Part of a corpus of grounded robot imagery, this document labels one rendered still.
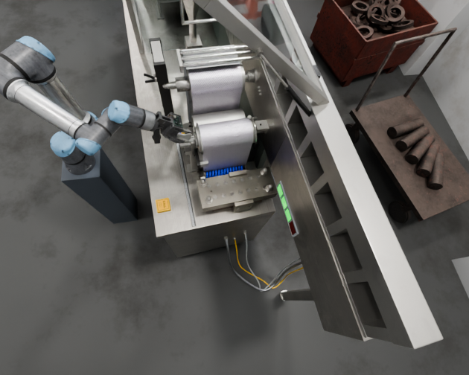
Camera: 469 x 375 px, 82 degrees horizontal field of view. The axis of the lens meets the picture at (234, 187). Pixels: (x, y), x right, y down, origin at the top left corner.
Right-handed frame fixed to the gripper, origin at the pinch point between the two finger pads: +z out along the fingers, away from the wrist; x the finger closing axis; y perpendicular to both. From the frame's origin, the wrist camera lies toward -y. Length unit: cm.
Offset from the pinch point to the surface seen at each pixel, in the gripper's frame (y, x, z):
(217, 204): -13.2, -26.2, 21.5
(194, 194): -29.3, -13.8, 22.6
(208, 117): 4.6, 11.5, 10.8
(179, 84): 7.1, 22.0, -5.4
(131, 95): -124, 142, 50
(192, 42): 2, 69, 17
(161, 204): -39.0, -16.5, 7.2
